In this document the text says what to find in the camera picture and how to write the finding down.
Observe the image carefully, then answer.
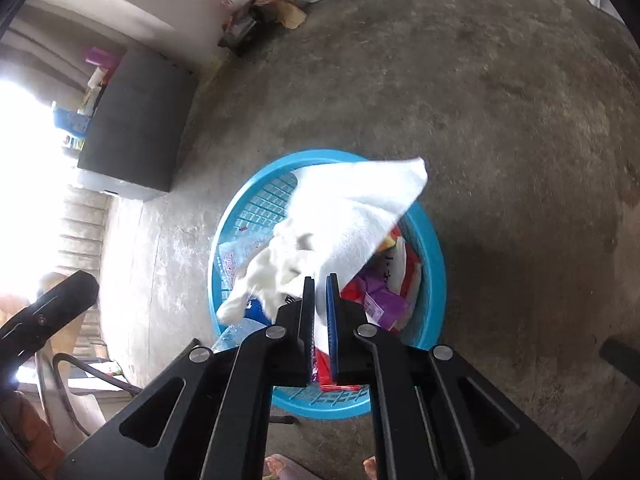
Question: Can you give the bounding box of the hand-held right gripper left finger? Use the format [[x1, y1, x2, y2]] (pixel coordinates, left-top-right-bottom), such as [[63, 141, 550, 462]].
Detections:
[[55, 275, 317, 480]]

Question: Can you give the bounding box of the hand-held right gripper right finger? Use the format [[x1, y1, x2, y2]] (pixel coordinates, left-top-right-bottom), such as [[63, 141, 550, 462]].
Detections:
[[325, 273, 583, 480]]

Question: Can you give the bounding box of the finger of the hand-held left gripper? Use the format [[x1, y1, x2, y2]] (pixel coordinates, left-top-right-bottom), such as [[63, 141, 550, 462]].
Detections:
[[0, 270, 101, 377]]

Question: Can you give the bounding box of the purple snack packet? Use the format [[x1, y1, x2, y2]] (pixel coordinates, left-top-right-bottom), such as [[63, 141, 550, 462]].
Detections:
[[360, 267, 412, 332]]

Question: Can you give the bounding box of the clear plastic bottle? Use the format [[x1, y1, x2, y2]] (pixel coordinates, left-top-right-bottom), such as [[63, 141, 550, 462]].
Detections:
[[212, 297, 274, 356]]

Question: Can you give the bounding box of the red snack wrapper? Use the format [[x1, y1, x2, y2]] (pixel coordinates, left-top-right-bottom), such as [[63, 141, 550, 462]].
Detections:
[[312, 280, 374, 394]]

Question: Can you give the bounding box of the clear red print packet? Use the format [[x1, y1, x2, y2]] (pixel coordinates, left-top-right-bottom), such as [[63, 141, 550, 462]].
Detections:
[[217, 237, 274, 292]]

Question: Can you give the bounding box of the blue plastic mesh basket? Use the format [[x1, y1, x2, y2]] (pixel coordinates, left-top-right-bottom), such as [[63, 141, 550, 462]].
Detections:
[[209, 149, 447, 421]]

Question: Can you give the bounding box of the white cloth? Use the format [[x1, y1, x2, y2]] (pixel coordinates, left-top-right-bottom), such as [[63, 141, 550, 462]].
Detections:
[[216, 157, 430, 326]]

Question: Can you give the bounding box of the metal window railing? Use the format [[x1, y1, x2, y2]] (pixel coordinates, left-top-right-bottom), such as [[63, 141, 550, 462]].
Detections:
[[57, 187, 114, 356]]

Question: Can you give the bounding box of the person's left foot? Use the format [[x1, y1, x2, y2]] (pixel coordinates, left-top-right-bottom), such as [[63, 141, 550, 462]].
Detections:
[[265, 454, 322, 480]]

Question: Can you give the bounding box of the blue bottle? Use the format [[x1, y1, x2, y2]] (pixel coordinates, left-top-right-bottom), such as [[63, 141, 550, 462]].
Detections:
[[52, 105, 94, 137]]

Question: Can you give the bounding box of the grey cabinet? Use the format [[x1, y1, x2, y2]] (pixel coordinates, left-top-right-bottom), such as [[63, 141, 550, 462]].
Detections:
[[77, 50, 196, 201]]

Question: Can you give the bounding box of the pink bottle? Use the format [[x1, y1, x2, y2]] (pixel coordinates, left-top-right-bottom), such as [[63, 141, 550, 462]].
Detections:
[[85, 46, 124, 69]]

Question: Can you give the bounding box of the dark box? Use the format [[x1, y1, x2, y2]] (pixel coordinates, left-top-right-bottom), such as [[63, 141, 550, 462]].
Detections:
[[218, 5, 274, 57]]

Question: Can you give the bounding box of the cardboard piece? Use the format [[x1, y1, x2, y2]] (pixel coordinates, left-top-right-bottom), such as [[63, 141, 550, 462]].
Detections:
[[272, 2, 307, 29]]

